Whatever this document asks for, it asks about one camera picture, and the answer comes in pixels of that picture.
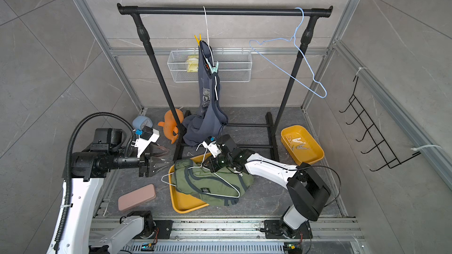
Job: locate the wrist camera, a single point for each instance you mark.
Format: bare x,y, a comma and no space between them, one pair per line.
146,136
210,144

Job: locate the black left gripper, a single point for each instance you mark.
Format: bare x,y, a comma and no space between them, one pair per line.
144,164

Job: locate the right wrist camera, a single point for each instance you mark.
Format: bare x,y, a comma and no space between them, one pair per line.
210,144

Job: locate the metal base rail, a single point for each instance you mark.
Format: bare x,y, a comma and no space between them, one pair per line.
249,236

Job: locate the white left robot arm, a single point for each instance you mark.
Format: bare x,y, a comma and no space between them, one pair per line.
84,174

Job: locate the orange plush toy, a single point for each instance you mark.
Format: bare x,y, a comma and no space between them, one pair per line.
170,128

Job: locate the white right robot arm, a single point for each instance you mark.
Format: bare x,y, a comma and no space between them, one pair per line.
308,191

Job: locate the dark grey tank top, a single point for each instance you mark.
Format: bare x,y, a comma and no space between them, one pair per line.
210,118

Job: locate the small yellow plastic tray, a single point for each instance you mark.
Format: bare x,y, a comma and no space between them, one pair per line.
312,156

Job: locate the yellow item in basket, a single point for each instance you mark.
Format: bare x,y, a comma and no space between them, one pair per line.
192,63

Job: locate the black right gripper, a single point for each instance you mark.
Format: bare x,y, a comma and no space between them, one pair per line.
215,162

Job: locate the black wire wall rack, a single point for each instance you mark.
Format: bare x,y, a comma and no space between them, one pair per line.
373,132

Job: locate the plain green tank top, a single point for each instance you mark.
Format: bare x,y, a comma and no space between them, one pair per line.
212,183

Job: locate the white wire basket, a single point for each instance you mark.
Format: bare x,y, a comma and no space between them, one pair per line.
234,66

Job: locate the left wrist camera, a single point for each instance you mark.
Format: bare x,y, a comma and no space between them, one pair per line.
146,136

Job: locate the pink rectangular case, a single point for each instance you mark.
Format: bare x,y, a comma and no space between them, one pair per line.
136,197

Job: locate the large yellow plastic tray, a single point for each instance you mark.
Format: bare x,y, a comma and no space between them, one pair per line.
193,187

